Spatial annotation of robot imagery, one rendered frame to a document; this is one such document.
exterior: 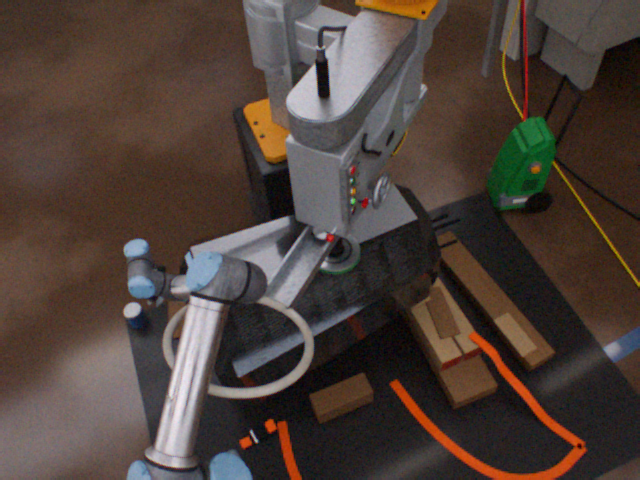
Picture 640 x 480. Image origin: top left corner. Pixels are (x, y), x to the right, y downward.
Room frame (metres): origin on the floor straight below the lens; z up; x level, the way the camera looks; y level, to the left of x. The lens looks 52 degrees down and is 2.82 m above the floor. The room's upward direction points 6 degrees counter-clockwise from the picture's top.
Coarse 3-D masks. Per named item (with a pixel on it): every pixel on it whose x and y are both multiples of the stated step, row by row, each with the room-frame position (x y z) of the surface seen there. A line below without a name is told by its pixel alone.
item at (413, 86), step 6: (420, 60) 1.96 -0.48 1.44; (420, 66) 1.95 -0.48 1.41; (414, 72) 1.93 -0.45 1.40; (420, 72) 1.95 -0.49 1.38; (408, 78) 1.92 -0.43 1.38; (414, 78) 1.93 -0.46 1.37; (420, 78) 1.96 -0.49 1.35; (408, 84) 1.92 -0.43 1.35; (414, 84) 1.93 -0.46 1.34; (420, 84) 1.96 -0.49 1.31; (408, 90) 1.92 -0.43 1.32; (414, 90) 1.93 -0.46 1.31; (420, 90) 1.98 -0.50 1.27; (408, 96) 1.92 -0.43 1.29; (414, 96) 1.93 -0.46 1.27
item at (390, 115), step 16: (432, 32) 2.02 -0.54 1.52; (416, 48) 1.91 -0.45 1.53; (416, 64) 1.89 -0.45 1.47; (400, 80) 1.76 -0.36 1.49; (384, 96) 1.73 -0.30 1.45; (400, 96) 1.75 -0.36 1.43; (384, 112) 1.68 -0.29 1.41; (400, 112) 1.76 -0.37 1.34; (416, 112) 1.92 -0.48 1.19; (368, 128) 1.62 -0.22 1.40; (384, 128) 1.62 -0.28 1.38; (400, 128) 1.77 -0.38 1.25; (368, 144) 1.54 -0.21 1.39; (384, 144) 1.63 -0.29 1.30; (368, 160) 1.50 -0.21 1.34; (384, 160) 1.63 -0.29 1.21; (368, 176) 1.50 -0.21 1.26; (368, 192) 1.56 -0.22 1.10
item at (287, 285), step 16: (304, 240) 1.36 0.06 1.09; (320, 240) 1.36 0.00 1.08; (336, 240) 1.35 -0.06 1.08; (288, 256) 1.26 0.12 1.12; (304, 256) 1.29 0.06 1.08; (320, 256) 1.25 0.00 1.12; (288, 272) 1.22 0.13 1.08; (304, 272) 1.22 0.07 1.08; (272, 288) 1.15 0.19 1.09; (288, 288) 1.15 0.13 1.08; (304, 288) 1.13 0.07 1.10; (288, 304) 1.05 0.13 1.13
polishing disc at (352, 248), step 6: (324, 234) 1.54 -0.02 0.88; (348, 240) 1.50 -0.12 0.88; (354, 240) 1.49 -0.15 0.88; (348, 246) 1.46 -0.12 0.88; (354, 246) 1.46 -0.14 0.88; (348, 252) 1.43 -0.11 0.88; (354, 252) 1.43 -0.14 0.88; (330, 258) 1.41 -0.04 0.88; (336, 258) 1.41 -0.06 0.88; (342, 258) 1.40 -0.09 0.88; (348, 258) 1.40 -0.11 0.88; (354, 258) 1.40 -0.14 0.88; (324, 264) 1.38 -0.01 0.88; (330, 264) 1.38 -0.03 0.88; (336, 264) 1.38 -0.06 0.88; (342, 264) 1.37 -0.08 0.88; (348, 264) 1.37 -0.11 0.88; (330, 270) 1.35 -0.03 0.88; (336, 270) 1.35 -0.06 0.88; (342, 270) 1.35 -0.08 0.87
